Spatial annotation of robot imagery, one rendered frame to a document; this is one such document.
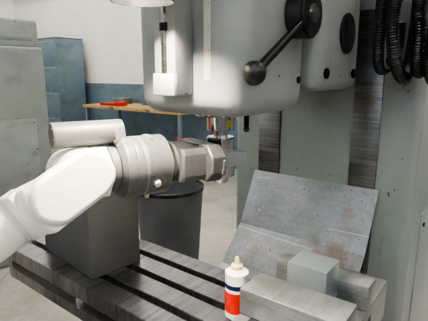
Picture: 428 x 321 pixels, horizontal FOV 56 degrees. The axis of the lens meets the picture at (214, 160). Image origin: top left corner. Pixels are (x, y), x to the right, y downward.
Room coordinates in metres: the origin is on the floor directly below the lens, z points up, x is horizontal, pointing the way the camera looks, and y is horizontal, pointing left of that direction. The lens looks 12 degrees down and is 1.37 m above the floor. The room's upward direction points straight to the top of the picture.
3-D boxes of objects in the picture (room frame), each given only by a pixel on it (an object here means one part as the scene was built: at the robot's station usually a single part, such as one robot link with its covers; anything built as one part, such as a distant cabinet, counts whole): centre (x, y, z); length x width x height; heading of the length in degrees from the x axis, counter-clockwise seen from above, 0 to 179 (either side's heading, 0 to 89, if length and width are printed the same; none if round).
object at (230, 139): (0.65, -0.01, 1.26); 0.05 x 0.05 x 0.01
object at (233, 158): (0.62, -0.03, 1.24); 0.06 x 0.02 x 0.03; 123
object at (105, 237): (0.86, 0.28, 1.06); 0.22 x 0.12 x 0.20; 46
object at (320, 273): (0.54, -0.15, 1.07); 0.06 x 0.05 x 0.06; 54
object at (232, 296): (0.62, -0.04, 1.01); 0.04 x 0.04 x 0.11
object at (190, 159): (0.60, 0.07, 1.23); 0.13 x 0.12 x 0.10; 33
